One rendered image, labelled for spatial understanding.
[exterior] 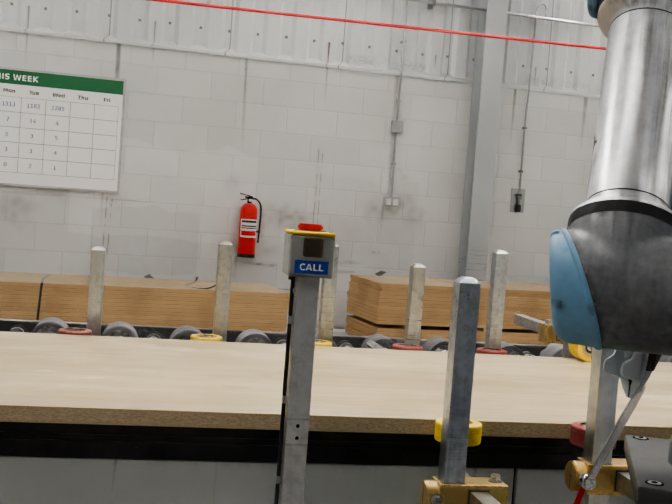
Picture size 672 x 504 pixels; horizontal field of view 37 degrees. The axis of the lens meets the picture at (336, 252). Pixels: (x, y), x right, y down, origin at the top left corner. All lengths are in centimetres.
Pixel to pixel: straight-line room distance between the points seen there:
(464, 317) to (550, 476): 46
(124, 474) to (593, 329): 102
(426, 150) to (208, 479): 757
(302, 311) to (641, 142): 67
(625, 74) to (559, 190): 868
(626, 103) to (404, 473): 96
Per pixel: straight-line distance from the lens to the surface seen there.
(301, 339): 157
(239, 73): 879
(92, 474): 183
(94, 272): 264
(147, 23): 873
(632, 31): 119
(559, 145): 982
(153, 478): 183
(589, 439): 176
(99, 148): 857
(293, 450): 161
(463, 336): 163
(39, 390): 187
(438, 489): 167
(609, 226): 103
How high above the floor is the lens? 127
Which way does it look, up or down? 3 degrees down
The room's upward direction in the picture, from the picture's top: 4 degrees clockwise
